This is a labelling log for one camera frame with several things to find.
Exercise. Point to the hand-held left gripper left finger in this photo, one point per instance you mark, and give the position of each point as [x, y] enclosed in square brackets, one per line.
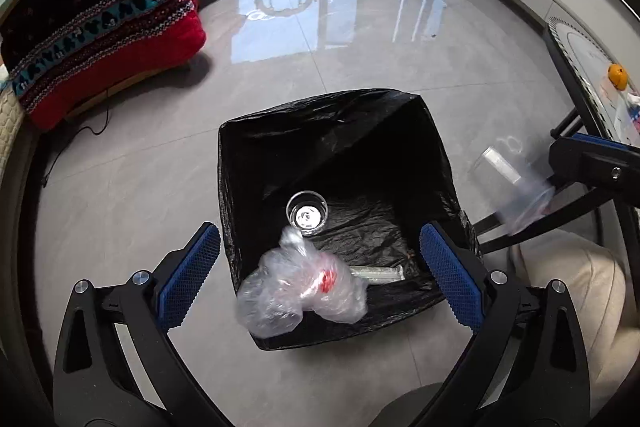
[190, 277]

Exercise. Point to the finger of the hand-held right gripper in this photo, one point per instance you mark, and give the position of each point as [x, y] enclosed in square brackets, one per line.
[597, 141]

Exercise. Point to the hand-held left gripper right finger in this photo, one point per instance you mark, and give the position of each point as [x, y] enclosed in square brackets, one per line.
[450, 277]

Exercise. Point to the clear plastic cup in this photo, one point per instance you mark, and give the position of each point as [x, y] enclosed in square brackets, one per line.
[510, 187]
[306, 214]

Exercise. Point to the clear plastic bag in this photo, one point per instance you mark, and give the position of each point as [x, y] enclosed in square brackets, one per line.
[290, 292]

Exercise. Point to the trash bin with black bag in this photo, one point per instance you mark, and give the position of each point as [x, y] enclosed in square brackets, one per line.
[350, 157]

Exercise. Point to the clear bag with small items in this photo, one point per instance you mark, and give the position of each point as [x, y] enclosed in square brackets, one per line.
[629, 117]

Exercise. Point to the orange tangerine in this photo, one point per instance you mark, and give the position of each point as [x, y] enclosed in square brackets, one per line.
[617, 76]

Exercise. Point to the round table with checkered rim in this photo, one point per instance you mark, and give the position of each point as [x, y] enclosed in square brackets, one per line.
[580, 52]

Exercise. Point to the beige quilted sofa cover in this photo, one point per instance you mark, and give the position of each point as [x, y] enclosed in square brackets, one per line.
[10, 127]

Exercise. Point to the dark red patterned blanket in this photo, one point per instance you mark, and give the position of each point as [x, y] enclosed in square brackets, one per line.
[100, 7]

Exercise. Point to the wooden frame sofa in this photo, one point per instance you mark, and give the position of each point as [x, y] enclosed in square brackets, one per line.
[85, 107]

